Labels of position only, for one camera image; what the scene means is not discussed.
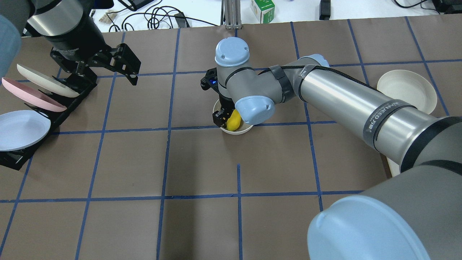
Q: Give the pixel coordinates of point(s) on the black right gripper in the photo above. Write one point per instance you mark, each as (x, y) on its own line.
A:
(220, 117)

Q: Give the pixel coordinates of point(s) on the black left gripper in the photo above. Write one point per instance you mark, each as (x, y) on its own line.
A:
(80, 38)

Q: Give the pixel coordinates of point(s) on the yellow lemon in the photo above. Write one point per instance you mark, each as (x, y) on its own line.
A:
(234, 121)

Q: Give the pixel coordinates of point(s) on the cream white bowl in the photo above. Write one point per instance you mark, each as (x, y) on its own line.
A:
(243, 127)

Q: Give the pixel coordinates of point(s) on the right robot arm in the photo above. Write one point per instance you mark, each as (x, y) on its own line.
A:
(413, 216)

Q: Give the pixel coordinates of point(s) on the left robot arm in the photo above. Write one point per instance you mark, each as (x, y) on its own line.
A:
(78, 44)

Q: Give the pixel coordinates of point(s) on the black dish rack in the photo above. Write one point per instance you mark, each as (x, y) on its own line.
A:
(81, 84)

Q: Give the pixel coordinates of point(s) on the cream plate in rack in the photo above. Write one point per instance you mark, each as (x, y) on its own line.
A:
(46, 82)

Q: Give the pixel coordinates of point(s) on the pink plate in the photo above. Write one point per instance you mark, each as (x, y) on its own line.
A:
(32, 96)

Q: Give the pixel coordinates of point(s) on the green white box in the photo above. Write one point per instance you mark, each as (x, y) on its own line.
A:
(264, 10)

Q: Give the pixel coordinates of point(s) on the light blue plate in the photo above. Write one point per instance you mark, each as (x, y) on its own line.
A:
(21, 129)

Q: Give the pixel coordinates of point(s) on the black power adapter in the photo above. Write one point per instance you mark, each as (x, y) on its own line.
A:
(324, 10)

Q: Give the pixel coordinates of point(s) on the cream rectangular tray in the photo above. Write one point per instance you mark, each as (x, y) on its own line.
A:
(390, 167)

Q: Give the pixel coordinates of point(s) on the cream round plate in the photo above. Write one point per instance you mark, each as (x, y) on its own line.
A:
(409, 87)

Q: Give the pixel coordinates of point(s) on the aluminium frame post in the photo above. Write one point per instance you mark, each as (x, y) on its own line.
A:
(231, 14)

